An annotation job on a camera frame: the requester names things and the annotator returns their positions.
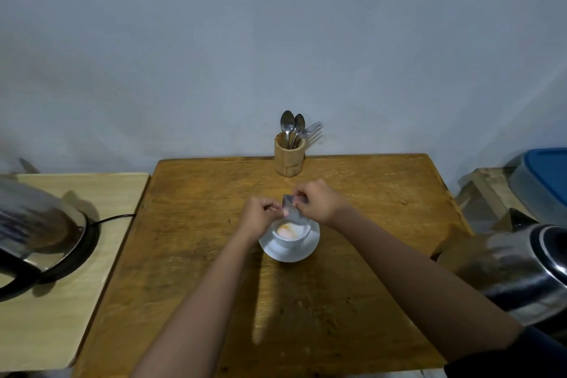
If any person's right hand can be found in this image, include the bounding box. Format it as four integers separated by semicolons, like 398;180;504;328
292;179;351;228

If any person's left hand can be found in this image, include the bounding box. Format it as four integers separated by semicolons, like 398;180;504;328
238;196;289;243

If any silver sachet packet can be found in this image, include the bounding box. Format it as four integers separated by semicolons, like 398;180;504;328
282;194;311;226

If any person's left forearm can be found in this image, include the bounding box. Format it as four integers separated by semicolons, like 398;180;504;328
131;230;265;378

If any person's right forearm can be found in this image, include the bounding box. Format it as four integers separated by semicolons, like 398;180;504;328
329;206;525;363

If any white cup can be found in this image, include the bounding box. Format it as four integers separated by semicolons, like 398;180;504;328
271;219;312;250

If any wooden cutlery holder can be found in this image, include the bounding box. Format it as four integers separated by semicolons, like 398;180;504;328
274;132;306;177

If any white saucer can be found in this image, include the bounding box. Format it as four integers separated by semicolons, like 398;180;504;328
259;219;320;263

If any metal fork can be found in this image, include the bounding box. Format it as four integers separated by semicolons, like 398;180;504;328
298;122;324;142

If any small metal spoon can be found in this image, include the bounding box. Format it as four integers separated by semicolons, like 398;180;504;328
291;114;306;148

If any large metal spoon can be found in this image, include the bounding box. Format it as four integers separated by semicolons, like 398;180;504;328
280;110;296;148

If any brown wooden table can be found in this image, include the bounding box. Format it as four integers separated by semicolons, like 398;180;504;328
71;154;474;378

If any black kettle base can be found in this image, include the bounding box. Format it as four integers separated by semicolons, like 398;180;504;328
31;218;101;284

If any light wooden side table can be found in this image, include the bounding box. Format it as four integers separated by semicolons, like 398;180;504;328
0;172;151;372

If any blue lidded plastic container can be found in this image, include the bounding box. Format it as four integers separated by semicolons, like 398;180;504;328
509;148;567;228

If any stainless steel electric kettle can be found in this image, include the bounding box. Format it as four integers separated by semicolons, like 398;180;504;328
0;176;88;303

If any dark blue sleeve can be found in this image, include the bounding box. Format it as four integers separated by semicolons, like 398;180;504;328
444;327;567;378

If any black power cable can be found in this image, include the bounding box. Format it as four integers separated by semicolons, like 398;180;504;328
91;214;136;227

